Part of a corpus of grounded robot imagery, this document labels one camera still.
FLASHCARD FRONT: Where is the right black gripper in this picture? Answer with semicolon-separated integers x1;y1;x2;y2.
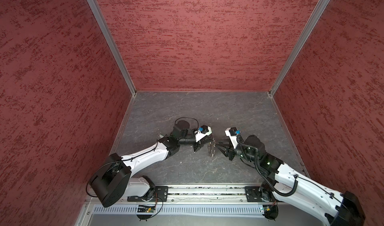
215;139;258;164

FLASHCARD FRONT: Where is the keyring chain with keys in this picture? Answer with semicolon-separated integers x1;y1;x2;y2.
206;140;217;158

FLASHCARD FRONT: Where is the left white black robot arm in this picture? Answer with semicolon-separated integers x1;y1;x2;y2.
88;118;214;208

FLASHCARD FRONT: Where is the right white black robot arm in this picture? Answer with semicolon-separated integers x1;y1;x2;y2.
215;135;366;226

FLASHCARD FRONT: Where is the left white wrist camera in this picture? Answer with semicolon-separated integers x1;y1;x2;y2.
194;125;212;142

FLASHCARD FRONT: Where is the aluminium front rail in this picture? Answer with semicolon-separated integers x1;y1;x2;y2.
117;184;267;205

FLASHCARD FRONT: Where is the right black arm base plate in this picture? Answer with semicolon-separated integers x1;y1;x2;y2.
245;186;276;203

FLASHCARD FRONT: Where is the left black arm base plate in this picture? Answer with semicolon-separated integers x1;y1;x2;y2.
127;186;169;203

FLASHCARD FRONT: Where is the white slotted cable duct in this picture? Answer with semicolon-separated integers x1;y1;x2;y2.
92;204;265;218

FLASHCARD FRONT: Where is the right aluminium corner post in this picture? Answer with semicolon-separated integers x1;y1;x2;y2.
269;0;331;98

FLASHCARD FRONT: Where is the aluminium corner post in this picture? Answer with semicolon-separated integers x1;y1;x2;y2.
87;0;137;97
269;0;331;98

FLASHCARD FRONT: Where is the left aluminium corner post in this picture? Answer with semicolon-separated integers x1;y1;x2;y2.
87;0;137;97

